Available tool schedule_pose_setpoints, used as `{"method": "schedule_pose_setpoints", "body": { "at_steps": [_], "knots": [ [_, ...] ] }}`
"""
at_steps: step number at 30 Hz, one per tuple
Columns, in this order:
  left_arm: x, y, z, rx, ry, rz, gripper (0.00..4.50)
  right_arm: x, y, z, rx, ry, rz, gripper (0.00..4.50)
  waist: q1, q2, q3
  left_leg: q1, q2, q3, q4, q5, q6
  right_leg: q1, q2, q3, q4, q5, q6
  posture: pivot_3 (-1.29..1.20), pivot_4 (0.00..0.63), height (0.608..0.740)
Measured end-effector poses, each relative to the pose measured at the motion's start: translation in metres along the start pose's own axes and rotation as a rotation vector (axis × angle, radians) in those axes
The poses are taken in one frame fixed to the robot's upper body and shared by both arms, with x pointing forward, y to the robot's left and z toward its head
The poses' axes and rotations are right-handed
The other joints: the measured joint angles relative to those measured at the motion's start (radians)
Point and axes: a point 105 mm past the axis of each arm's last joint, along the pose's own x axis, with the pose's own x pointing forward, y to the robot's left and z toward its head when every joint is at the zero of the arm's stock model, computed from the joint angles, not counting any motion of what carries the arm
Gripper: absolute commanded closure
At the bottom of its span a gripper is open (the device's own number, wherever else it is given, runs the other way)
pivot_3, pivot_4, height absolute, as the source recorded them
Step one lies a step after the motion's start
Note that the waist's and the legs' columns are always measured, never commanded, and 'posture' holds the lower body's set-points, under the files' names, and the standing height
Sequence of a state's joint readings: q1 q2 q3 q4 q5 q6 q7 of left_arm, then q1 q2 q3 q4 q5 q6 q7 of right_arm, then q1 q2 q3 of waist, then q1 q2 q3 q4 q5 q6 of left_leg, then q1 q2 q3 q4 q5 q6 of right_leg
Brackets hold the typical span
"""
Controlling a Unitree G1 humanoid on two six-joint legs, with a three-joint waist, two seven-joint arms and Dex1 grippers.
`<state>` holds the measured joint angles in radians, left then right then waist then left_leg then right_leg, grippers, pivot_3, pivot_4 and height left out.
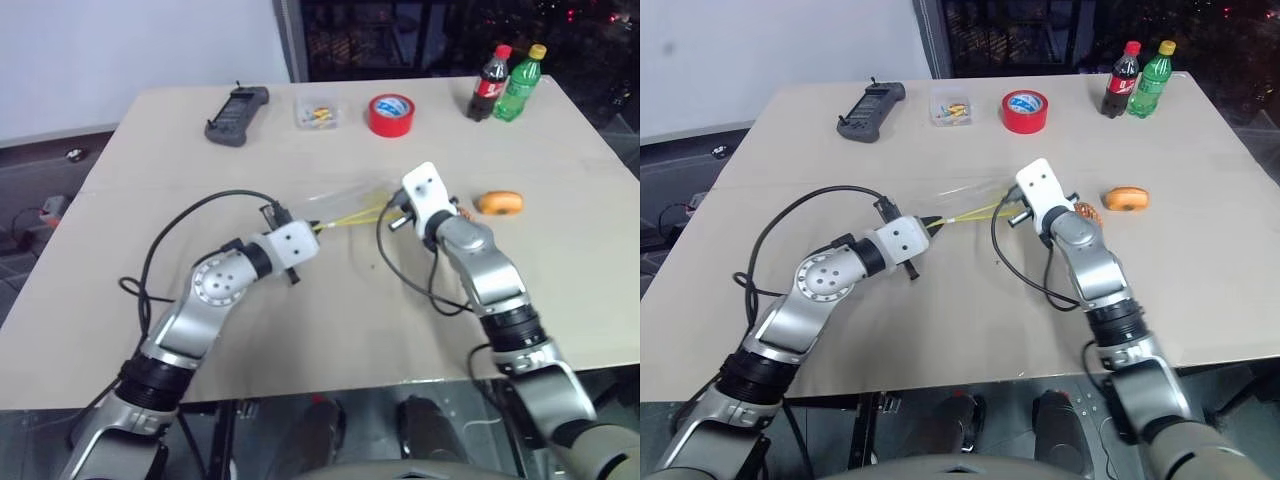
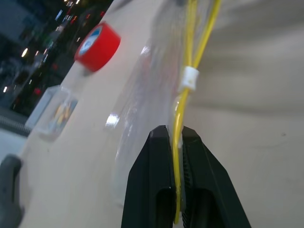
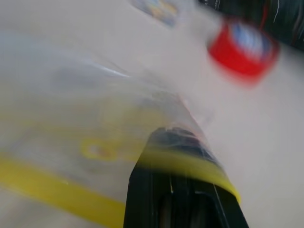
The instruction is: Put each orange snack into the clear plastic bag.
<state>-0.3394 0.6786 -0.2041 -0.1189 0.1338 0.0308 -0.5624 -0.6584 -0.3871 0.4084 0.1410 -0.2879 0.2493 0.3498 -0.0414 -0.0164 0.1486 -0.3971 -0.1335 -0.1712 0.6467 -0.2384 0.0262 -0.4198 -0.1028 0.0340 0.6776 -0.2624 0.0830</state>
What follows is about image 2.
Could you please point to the red tape roll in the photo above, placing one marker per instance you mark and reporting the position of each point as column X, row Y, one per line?
column 101, row 47

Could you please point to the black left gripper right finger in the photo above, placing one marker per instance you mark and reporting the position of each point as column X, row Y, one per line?
column 209, row 180

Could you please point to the dark grey rounded object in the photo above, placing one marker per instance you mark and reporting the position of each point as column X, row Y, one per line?
column 9, row 187

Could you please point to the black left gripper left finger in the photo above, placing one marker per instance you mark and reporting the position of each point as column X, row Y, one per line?
column 148, row 180

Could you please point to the clear plastic box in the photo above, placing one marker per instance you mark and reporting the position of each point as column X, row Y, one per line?
column 53, row 111

